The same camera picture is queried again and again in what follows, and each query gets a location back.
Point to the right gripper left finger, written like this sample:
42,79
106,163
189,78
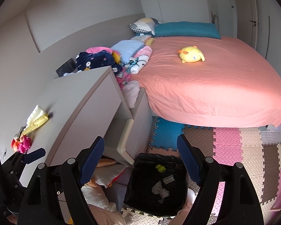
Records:
74,173

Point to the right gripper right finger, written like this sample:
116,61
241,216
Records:
205,172

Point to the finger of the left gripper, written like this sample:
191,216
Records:
33,156

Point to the yellow green small trash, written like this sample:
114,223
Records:
160,168

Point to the crumpled white paper trash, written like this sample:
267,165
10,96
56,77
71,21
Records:
157,189

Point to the pink red plush toy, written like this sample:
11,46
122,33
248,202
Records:
21,145

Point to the yellow microfibre cloth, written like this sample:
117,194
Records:
34,121

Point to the colourful foam floor mats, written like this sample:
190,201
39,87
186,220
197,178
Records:
249,190

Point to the beige desk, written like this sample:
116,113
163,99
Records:
83,106

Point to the white bedside drawer unit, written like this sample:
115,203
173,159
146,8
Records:
126,138

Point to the bed with pink sheet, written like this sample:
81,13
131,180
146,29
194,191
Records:
235,87

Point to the pale pink fluffy blanket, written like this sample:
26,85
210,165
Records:
130,92

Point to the navy patterned blanket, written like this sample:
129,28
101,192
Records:
87,61

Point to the yellow chick plush toy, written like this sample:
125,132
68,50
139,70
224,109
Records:
191,54

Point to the pink white folded blanket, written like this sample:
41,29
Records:
138,62

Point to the light blue knitted blanket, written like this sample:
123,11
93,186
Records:
127,49

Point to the teal long pillow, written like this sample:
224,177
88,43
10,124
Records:
187,29

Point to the grey patterned pillow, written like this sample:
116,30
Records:
144,26

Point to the black wall socket panel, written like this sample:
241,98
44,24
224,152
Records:
68,67

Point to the white door with handle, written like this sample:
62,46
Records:
247,22

